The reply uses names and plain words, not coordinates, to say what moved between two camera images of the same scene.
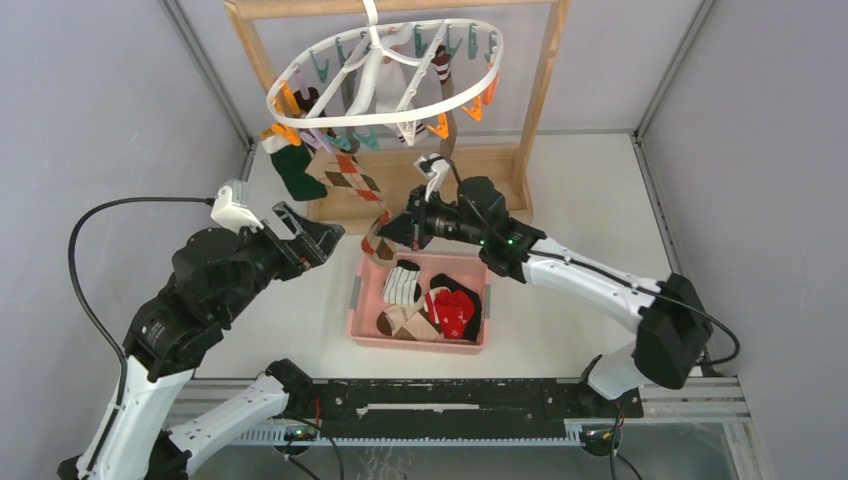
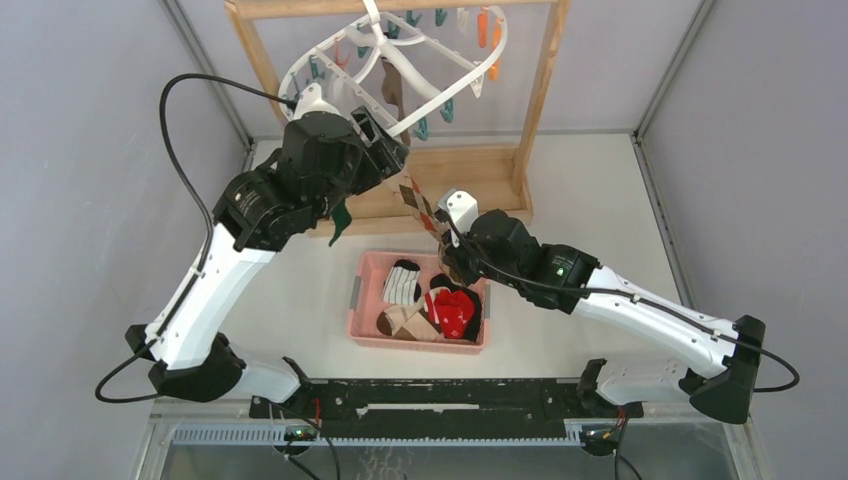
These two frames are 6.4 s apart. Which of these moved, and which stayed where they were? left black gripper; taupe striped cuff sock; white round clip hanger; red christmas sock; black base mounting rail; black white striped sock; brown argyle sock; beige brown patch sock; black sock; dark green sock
Moved: brown argyle sock; dark green sock; left black gripper; white round clip hanger; taupe striped cuff sock
Stayed: red christmas sock; black sock; black white striped sock; beige brown patch sock; black base mounting rail
